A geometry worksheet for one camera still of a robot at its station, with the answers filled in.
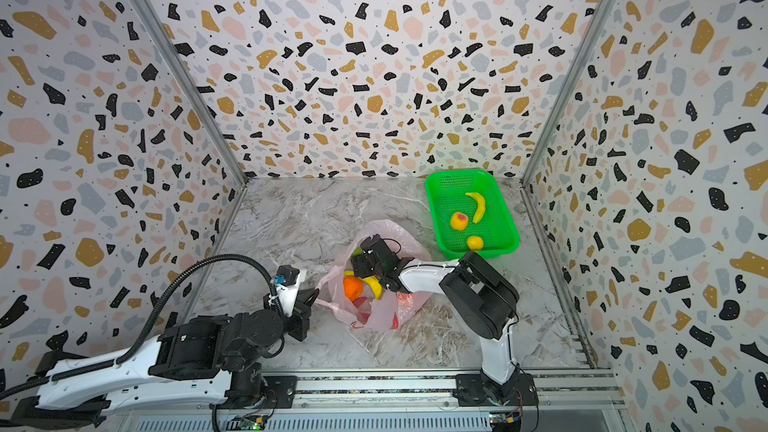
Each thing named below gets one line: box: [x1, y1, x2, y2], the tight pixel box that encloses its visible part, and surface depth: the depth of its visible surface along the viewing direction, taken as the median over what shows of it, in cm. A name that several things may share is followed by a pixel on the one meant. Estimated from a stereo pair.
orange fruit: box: [343, 276, 363, 302], surface depth 88 cm
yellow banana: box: [465, 192, 486, 224], surface depth 112 cm
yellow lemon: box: [468, 236, 484, 250], surface depth 100 cm
